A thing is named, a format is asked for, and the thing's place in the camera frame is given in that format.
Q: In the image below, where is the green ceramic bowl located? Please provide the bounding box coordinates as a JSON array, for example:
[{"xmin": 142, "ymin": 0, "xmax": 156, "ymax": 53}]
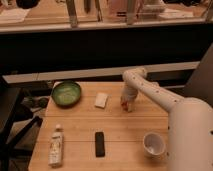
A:
[{"xmin": 51, "ymin": 81, "xmax": 81, "ymax": 107}]

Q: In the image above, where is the black chair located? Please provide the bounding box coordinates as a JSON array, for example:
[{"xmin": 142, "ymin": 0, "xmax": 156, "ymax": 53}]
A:
[{"xmin": 0, "ymin": 75, "xmax": 43, "ymax": 171}]

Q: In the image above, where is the orange red pepper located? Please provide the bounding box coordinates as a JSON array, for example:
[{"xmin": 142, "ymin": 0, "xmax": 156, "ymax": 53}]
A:
[{"xmin": 121, "ymin": 103, "xmax": 128, "ymax": 111}]

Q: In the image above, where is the white sponge block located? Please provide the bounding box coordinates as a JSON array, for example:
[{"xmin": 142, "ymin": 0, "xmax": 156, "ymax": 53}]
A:
[{"xmin": 95, "ymin": 93, "xmax": 108, "ymax": 108}]

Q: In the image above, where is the black remote control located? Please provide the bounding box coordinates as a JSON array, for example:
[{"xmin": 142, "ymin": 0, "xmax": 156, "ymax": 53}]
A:
[{"xmin": 95, "ymin": 132, "xmax": 105, "ymax": 157}]

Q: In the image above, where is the white paper cup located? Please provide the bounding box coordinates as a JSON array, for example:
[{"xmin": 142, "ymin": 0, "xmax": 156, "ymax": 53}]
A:
[{"xmin": 143, "ymin": 132, "xmax": 166, "ymax": 158}]

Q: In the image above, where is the white plastic bottle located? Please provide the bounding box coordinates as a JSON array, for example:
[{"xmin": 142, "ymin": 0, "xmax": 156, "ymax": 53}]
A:
[{"xmin": 49, "ymin": 124, "xmax": 63, "ymax": 167}]

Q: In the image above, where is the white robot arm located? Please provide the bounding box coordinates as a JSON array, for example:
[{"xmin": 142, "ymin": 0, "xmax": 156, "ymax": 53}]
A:
[{"xmin": 121, "ymin": 67, "xmax": 213, "ymax": 171}]

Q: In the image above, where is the metal rail bar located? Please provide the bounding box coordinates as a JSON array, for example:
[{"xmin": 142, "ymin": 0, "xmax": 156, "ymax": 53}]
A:
[{"xmin": 3, "ymin": 61, "xmax": 199, "ymax": 84}]

